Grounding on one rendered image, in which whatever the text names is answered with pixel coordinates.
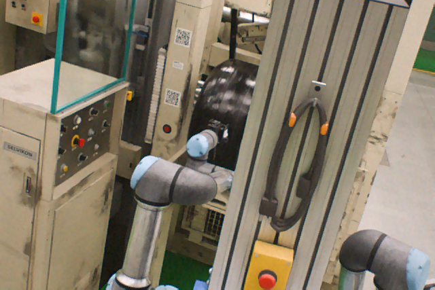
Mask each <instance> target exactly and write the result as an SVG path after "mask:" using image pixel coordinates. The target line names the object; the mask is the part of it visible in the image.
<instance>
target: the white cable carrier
mask: <svg viewBox="0 0 435 290"><path fill-rule="evenodd" d="M167 50H168V49H167V48H166V49H165V47H164V49H162V48H160V49H159V51H160V52H164V53H167ZM158 58H159V59H158V62H157V66H156V68H157V69H156V73H155V74H156V75H155V77H156V78H155V79H154V81H155V82H154V86H153V87H154V88H153V91H152V94H153V95H152V96H153V97H152V101H151V104H150V106H151V107H150V113H149V116H148V118H149V119H148V123H147V124H148V125H147V129H146V130H147V131H146V133H147V134H146V135H145V138H147V139H151V140H153V136H154V129H155V124H156V116H157V112H158V105H159V100H160V91H161V87H162V79H163V75H164V67H165V62H166V58H167V56H164V55H162V54H159V56H158Z"/></svg>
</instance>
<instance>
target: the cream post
mask: <svg viewBox="0 0 435 290"><path fill-rule="evenodd" d="M211 3H212V0H176V1H175V9H174V13H173V21H172V25H171V33H170V37H169V46H168V50H167V58H166V62H165V67H164V75H163V79H162V87H161V91H160V100H159V105H158V112H157V116H156V124H155V129H154V136H153V141H152V148H151V153H150V155H151V156H154V157H156V158H161V159H163V160H167V161H168V160H169V159H170V158H172V157H173V156H174V155H175V154H176V153H177V152H178V151H180V150H181V149H182V148H183V147H185V146H186V139H187V135H188V129H189V125H190V118H191V114H192V108H193V103H194V97H195V93H196V86H197V82H198V75H199V71H200V67H201V60H202V57H203V55H202V53H203V46H204V42H205V35H206V31H207V24H208V20H209V14H210V9H211ZM176 27H179V28H182V29H186V30H189V31H192V33H191V38H190V45H189V48H186V47H183V46H179V45H177V44H174V38H175V31H176ZM173 61H175V62H180V63H183V69H182V70H181V69H177V68H174V67H172V66H173ZM166 88H168V89H170V90H174V91H177V92H181V98H180V102H179V107H175V106H172V105H168V104H165V103H164V96H165V92H166ZM165 126H169V127H170V129H171V130H170V131H169V132H165V130H164V127H165ZM173 204H174V202H171V203H170V205H169V206H167V207H165V208H164V210H163V214H162V219H161V223H160V228H159V231H158V237H157V240H156V245H155V248H154V253H153V256H152V262H151V265H150V270H149V273H148V274H149V275H150V276H151V278H152V282H151V285H150V286H151V287H153V288H155V289H156V288H157V287H158V284H159V280H160V273H161V269H162V262H163V258H164V251H165V247H166V243H167V236H168V233H169V226H170V221H171V215H172V210H173Z"/></svg>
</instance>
